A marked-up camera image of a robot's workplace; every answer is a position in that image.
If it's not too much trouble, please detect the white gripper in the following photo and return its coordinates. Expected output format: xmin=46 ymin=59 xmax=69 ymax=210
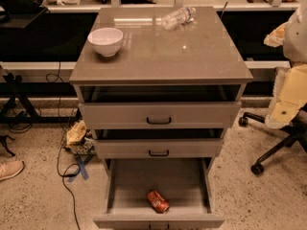
xmin=264 ymin=22 xmax=307 ymax=129

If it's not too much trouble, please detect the red coke can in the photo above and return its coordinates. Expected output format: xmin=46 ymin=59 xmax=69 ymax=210
xmin=147 ymin=190 xmax=170 ymax=214

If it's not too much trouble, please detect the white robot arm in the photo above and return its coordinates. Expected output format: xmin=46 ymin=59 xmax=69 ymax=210
xmin=264 ymin=0 xmax=307 ymax=129

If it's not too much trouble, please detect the top grey drawer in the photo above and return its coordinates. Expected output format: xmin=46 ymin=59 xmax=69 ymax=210
xmin=79 ymin=102 xmax=241 ymax=129

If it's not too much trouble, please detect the grey drawer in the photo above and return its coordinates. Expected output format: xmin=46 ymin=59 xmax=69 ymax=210
xmin=93 ymin=158 xmax=224 ymax=230
xmin=94 ymin=138 xmax=224 ymax=159
xmin=79 ymin=102 xmax=241 ymax=129

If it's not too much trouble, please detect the grey drawer cabinet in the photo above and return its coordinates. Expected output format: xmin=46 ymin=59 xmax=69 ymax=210
xmin=68 ymin=6 xmax=254 ymax=230

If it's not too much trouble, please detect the middle grey drawer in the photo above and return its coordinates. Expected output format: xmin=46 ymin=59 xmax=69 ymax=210
xmin=94 ymin=138 xmax=224 ymax=159

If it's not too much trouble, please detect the bottom grey drawer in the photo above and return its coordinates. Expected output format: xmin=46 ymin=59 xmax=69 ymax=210
xmin=93 ymin=158 xmax=224 ymax=230

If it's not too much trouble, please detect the black office chair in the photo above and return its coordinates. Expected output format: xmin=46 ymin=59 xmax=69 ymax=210
xmin=238 ymin=103 xmax=307 ymax=176

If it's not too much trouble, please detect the clear plastic water bottle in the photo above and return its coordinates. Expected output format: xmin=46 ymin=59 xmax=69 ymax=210
xmin=161 ymin=7 xmax=196 ymax=31

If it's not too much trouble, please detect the white ceramic bowl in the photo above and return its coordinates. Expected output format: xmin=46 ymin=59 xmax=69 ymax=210
xmin=87 ymin=28 xmax=124 ymax=57

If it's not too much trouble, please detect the yellow snack bag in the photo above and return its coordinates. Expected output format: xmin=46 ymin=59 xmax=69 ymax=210
xmin=66 ymin=120 xmax=86 ymax=145

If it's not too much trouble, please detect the blue tape cross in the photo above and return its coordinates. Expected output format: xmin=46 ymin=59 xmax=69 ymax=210
xmin=67 ymin=154 xmax=93 ymax=182

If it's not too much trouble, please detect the black desk left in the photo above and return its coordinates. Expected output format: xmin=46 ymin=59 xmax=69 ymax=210
xmin=0 ymin=0 xmax=47 ymax=29

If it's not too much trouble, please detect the beige sneaker shoe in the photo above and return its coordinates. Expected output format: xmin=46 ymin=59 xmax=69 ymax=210
xmin=0 ymin=161 xmax=25 ymax=181

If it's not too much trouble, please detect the black floor cable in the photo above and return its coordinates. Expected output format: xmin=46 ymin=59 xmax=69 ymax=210
xmin=44 ymin=60 xmax=82 ymax=230

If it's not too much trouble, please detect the black stand frame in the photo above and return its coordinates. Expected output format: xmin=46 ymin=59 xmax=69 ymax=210
xmin=0 ymin=65 xmax=81 ymax=158

